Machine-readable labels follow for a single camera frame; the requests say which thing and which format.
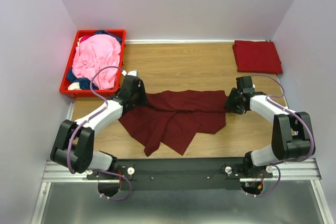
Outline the maroon t shirt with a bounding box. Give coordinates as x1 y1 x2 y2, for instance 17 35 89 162
119 90 228 156

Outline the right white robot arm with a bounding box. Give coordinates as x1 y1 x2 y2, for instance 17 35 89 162
224 76 316 178

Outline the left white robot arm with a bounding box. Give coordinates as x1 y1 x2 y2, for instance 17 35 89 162
50 74 148 179

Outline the folded red t shirt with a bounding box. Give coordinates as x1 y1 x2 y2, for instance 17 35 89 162
232 40 283 74

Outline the navy blue t shirt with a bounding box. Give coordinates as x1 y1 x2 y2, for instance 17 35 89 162
67 30 121 90

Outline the pink t shirt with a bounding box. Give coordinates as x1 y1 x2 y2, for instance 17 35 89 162
72 34 121 90

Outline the white cloth in bin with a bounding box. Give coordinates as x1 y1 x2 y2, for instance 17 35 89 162
68 82 81 91

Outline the red plastic bin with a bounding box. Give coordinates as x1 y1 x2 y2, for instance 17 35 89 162
59 29 127 98

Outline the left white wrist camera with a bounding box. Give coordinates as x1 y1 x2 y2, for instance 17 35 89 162
127 70 138 77

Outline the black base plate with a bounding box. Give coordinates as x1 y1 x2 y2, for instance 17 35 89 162
86 157 274 191

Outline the aluminium frame rail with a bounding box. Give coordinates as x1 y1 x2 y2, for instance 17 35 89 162
30 100 329 224

